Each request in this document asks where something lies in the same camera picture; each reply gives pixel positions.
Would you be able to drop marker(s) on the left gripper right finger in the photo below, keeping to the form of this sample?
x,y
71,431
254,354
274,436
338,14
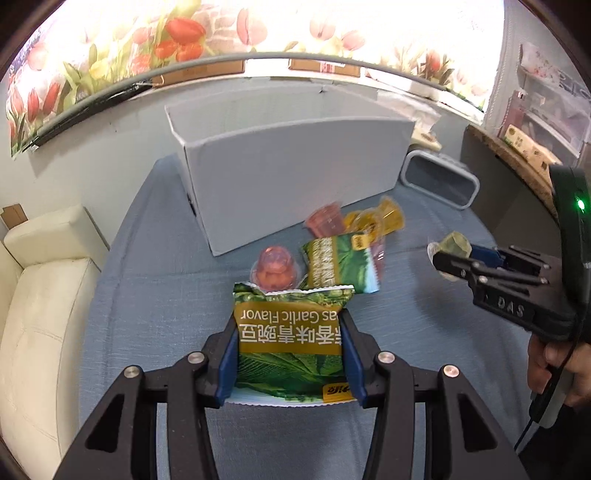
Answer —
x,y
462,439

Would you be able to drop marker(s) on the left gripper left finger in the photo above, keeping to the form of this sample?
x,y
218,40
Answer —
x,y
119,439

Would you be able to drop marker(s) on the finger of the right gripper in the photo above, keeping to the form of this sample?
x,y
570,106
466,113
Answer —
x,y
512,258
477,272

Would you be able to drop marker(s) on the green peas garlic snack bag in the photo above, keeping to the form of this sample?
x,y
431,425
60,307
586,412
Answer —
x,y
290,347

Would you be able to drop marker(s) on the grey white bluetooth speaker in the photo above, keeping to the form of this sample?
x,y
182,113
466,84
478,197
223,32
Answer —
x,y
440,177

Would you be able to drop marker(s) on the orange yellow jelly cup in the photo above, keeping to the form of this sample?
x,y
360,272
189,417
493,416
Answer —
x,y
388,217

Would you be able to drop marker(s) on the small yellow patterned box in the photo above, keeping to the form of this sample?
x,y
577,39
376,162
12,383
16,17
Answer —
x,y
537,156

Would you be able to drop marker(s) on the pink jelly cup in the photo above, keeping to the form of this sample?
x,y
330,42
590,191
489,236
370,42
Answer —
x,y
327,221

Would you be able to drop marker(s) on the blue fabric table cover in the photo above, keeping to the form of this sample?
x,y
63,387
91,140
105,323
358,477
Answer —
x,y
161,293

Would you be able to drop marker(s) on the clear plastic drawer organizer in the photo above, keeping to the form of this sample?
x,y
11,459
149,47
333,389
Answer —
x,y
541,87

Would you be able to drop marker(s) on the red jelly cup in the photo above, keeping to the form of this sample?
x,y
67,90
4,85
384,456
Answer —
x,y
275,270

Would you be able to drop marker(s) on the cream leather sofa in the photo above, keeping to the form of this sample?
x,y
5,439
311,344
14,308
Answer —
x,y
50,266

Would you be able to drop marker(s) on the white cardboard storage box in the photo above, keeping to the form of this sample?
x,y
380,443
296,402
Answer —
x,y
257,160

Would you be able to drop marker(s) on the brown cardboard piece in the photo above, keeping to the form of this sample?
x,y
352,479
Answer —
x,y
13,215

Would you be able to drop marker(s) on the grey wall ledge rail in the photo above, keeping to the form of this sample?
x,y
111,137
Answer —
x,y
231,64

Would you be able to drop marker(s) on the tulip flower wall poster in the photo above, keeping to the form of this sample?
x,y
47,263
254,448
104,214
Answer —
x,y
87,46

